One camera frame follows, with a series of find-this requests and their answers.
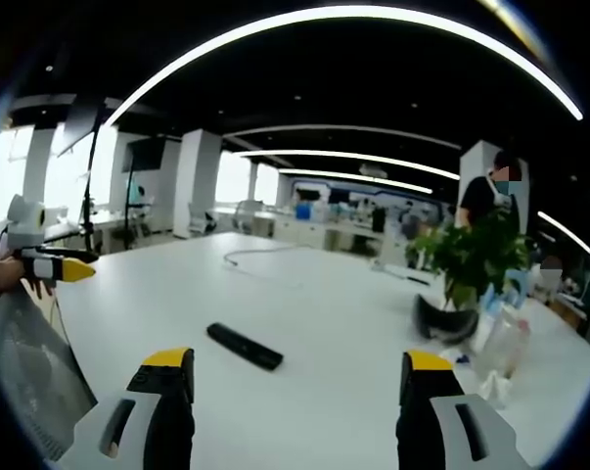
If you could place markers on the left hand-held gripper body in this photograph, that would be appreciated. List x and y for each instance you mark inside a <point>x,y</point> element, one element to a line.
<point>24,226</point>

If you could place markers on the black remote control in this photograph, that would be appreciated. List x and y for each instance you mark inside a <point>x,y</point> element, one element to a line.
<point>244,345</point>

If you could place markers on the black tripod stand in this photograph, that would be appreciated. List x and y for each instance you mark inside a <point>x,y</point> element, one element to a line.
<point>89,196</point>

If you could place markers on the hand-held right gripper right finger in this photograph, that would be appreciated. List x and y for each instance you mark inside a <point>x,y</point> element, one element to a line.
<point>422,421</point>

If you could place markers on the green potted plant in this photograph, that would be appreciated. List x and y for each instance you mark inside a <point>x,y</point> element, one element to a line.
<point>470,254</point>

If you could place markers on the light blue chair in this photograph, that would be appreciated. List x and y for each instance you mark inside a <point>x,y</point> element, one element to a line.
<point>514,286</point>

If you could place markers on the white crumpled tissue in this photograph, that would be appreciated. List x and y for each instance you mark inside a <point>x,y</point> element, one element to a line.
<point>495,387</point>

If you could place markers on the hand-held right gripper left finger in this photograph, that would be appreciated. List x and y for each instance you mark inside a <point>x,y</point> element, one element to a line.
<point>163,421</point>

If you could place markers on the black wall monitor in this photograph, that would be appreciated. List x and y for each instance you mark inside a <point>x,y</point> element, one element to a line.
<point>143,155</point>

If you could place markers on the person's left hand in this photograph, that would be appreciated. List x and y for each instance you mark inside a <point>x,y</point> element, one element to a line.
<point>6,274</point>

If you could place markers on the white office chair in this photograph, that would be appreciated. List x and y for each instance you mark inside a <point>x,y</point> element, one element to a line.
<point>197,220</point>

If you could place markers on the black plant pot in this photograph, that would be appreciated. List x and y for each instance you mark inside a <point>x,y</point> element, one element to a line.
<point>443,324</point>

